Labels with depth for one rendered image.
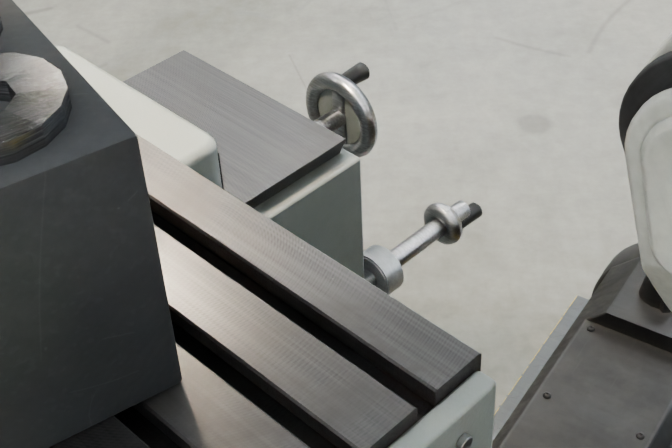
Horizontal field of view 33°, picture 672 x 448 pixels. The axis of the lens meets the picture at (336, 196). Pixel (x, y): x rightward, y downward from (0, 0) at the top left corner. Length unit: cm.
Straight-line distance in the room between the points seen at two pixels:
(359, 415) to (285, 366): 6
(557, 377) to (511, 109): 146
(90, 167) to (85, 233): 4
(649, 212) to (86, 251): 42
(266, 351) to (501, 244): 156
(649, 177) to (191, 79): 66
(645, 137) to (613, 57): 199
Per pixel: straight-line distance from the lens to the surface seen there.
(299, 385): 70
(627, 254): 139
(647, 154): 83
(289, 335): 73
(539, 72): 275
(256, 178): 118
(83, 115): 61
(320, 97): 144
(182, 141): 109
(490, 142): 251
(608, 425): 118
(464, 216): 146
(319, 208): 122
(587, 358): 124
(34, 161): 58
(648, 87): 84
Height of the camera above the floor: 149
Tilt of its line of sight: 39 degrees down
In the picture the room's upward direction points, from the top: 3 degrees counter-clockwise
